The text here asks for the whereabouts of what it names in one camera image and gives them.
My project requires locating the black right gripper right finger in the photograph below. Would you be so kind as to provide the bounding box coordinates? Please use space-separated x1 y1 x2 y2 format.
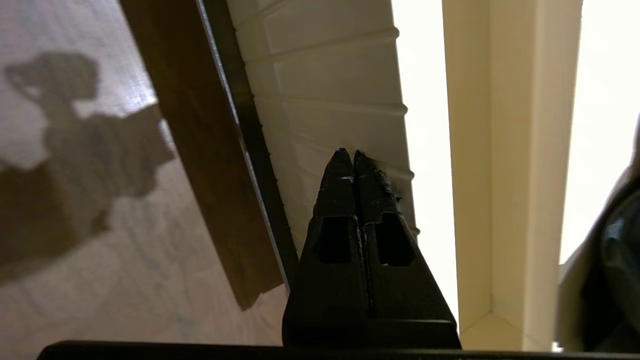
350 150 462 349

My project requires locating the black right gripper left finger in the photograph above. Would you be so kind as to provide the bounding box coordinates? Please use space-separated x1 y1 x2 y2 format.
282 147 372 348

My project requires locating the black umbrella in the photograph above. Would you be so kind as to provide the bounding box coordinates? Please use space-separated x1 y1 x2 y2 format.
555 115 640 353

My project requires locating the cream drawer with black handle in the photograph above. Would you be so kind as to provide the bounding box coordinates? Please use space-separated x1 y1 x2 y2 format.
195 0 583 351

